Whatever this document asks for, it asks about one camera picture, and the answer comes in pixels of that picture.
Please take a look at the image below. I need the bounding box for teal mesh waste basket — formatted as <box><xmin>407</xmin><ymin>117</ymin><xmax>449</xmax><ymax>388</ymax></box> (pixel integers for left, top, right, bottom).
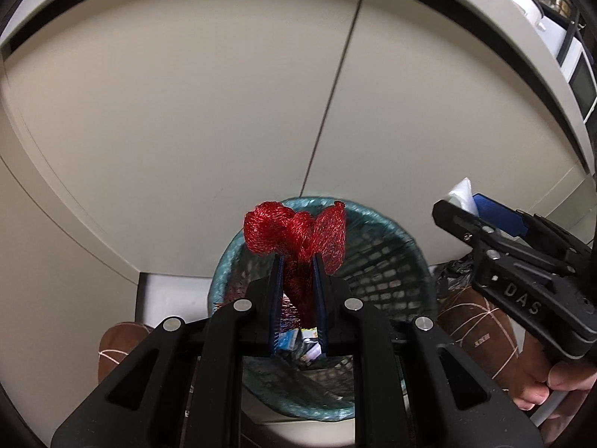
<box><xmin>207</xmin><ymin>196</ymin><xmax>440</xmax><ymax>423</ymax></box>

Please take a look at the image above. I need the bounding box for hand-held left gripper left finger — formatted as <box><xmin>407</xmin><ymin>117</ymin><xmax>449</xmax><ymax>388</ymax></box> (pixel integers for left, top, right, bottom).
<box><xmin>50</xmin><ymin>254</ymin><xmax>285</xmax><ymax>448</ymax></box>

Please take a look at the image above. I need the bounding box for white mini oven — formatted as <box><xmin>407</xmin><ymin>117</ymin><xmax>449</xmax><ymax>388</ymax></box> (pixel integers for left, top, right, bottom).
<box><xmin>559</xmin><ymin>36</ymin><xmax>597</xmax><ymax>121</ymax></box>

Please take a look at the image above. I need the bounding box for steel pot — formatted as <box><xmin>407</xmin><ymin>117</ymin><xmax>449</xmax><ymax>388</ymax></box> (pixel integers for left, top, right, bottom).
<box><xmin>534</xmin><ymin>0</ymin><xmax>574</xmax><ymax>18</ymax></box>

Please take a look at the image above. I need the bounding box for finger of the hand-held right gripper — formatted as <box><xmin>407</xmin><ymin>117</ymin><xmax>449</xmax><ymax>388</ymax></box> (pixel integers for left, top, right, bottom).
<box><xmin>431</xmin><ymin>199</ymin><xmax>498</xmax><ymax>262</ymax></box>
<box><xmin>471</xmin><ymin>192</ymin><xmax>575</xmax><ymax>262</ymax></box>

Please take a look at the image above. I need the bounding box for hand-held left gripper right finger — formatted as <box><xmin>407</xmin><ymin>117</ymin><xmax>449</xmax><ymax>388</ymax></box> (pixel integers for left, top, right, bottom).
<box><xmin>312</xmin><ymin>253</ymin><xmax>544</xmax><ymax>448</ymax></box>

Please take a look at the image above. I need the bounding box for person's right hand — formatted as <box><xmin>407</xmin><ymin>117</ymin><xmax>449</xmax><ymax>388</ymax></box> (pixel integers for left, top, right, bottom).
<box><xmin>514</xmin><ymin>331</ymin><xmax>597</xmax><ymax>412</ymax></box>

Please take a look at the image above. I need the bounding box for white vented appliance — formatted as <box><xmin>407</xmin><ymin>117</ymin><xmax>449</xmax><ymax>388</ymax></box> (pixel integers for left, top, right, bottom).
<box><xmin>536</xmin><ymin>15</ymin><xmax>570</xmax><ymax>59</ymax></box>

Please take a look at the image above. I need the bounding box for black plastic bag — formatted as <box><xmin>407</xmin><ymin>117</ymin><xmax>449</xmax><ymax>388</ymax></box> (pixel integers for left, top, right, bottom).
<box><xmin>429</xmin><ymin>256</ymin><xmax>477</xmax><ymax>300</ymax></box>

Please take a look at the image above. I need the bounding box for red mesh net bag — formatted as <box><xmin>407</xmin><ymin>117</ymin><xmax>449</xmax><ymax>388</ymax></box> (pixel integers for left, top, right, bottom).
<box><xmin>213</xmin><ymin>200</ymin><xmax>348</xmax><ymax>334</ymax></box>

